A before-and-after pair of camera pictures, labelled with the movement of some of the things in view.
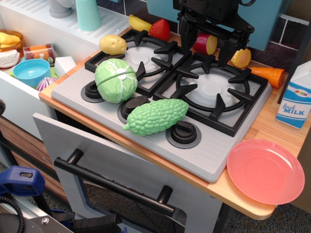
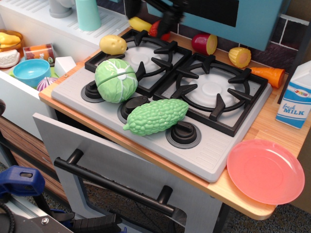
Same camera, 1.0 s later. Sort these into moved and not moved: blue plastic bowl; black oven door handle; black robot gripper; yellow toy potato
Moved: black robot gripper
Not moved: black oven door handle; yellow toy potato; blue plastic bowl
